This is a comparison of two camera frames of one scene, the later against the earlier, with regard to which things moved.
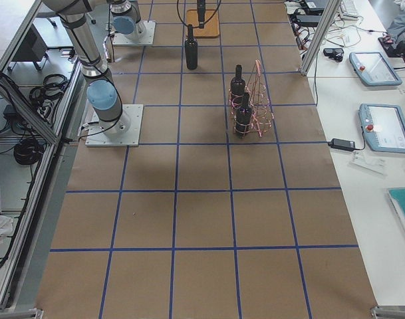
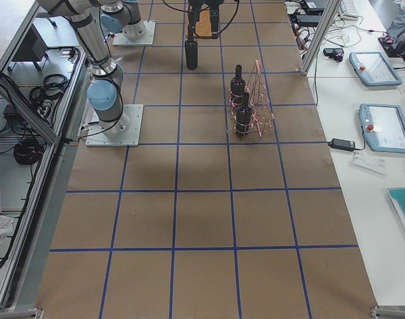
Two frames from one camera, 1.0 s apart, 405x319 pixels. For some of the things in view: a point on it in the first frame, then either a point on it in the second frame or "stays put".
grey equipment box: (34, 48) stays put
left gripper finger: (201, 4) to (214, 14)
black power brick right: (308, 20) stays put
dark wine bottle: (191, 50) stays put
